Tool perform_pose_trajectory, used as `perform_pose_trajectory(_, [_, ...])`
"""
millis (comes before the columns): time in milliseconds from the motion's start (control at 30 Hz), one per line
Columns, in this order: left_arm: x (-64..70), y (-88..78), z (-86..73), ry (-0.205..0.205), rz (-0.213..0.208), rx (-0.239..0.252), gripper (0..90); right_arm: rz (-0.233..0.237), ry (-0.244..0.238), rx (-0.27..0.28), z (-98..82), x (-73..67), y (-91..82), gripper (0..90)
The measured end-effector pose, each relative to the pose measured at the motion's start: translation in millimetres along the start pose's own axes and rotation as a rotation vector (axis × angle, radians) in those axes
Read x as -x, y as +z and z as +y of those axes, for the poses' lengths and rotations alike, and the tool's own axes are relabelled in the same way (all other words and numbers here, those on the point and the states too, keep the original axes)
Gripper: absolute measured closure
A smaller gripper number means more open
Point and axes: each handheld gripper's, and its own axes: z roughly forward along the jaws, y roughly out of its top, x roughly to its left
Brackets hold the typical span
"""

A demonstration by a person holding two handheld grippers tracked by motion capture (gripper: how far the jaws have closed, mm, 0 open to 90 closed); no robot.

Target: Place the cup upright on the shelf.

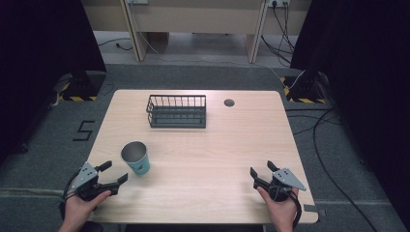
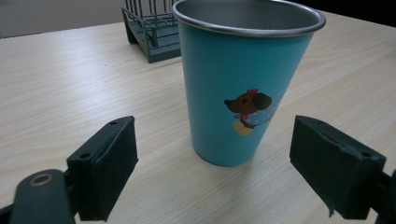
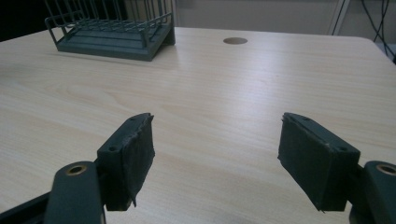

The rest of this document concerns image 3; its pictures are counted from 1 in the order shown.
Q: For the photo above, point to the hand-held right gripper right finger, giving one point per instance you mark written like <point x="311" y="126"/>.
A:
<point x="314" y="161"/>

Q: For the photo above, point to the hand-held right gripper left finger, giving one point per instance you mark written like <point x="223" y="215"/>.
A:
<point x="124" y="161"/>

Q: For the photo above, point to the white metal stand leg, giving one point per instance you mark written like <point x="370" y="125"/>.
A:
<point x="338" y="16"/>

